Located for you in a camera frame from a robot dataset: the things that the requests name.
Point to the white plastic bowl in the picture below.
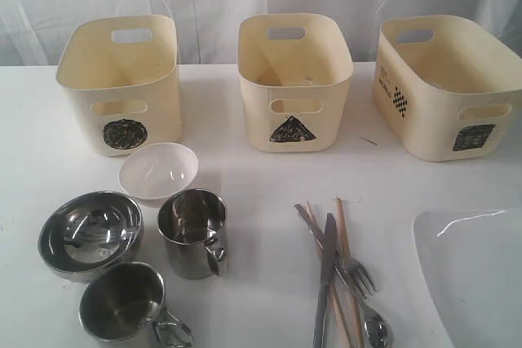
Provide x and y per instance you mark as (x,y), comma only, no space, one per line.
(158,171)

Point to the steel spoon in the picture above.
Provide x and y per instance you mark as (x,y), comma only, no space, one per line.
(378,332)

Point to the stainless steel bowl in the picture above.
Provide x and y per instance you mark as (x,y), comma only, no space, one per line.
(91,233)

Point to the cream bin with circle mark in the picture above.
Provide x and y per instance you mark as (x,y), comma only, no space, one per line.
(121,78)

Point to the cream bin with square mark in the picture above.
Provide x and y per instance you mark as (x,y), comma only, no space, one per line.
(448,88)

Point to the right wooden chopstick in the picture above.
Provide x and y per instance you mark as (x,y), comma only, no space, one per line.
(345,253)

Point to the cream bin with triangle mark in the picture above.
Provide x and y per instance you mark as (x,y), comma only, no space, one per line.
(295,72)

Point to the white square plate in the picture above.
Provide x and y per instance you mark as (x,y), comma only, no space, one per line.
(471,262)

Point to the steel mug front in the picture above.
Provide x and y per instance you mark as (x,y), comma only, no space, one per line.
(126,307)

